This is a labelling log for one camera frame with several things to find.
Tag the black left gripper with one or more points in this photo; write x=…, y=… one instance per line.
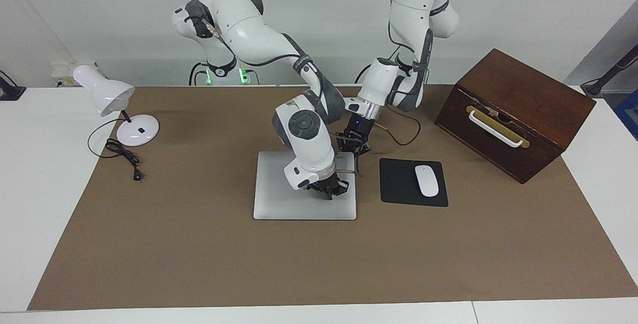
x=360, y=125

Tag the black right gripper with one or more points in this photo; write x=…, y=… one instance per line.
x=326, y=184

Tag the silver grey laptop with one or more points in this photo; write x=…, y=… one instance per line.
x=279, y=199

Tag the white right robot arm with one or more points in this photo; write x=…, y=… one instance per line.
x=309, y=149

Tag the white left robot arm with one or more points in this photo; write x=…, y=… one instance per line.
x=413, y=10

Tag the black mouse pad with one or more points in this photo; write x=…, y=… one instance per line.
x=398, y=184

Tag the white computer mouse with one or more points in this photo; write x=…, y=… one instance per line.
x=427, y=180

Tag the brown table mat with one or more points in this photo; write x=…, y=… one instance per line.
x=199, y=254

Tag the dark brown wooden box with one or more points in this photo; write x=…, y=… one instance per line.
x=528, y=89

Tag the white desk lamp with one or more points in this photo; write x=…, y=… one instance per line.
x=137, y=132

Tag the blue bin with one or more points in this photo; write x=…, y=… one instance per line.
x=629, y=114

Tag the black camera stand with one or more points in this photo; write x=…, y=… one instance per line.
x=615, y=67

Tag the white wall power outlet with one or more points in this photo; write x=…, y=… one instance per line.
x=65, y=71

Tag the black clamp mount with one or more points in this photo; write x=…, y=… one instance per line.
x=10, y=92

